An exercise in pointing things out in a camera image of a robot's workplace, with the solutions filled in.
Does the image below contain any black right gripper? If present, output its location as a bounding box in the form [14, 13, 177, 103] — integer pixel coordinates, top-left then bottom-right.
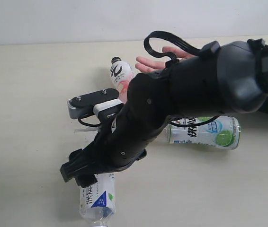
[60, 72, 172, 188]

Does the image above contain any white blue label bottle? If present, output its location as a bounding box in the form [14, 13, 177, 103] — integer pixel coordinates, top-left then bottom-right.
[79, 173, 116, 227]

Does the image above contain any lime label clear bottle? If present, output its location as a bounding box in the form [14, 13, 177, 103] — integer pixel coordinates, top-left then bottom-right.
[156, 116, 241, 150]

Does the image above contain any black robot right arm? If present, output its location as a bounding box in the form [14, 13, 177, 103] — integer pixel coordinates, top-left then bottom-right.
[60, 39, 268, 187]

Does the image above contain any pink peach drink bottle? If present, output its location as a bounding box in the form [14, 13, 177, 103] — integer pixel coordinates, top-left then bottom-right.
[110, 57, 134, 103]

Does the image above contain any open bare human hand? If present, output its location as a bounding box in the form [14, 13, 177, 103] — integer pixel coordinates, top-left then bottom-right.
[135, 46, 194, 73]

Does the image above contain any black camera cable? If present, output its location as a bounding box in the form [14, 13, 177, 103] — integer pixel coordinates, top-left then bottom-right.
[78, 117, 104, 128]

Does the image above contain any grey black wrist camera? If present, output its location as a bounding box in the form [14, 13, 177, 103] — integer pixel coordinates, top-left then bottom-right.
[67, 88, 119, 120]

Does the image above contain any black flat ribbon cable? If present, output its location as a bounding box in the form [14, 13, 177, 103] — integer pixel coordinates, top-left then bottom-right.
[143, 30, 203, 64]

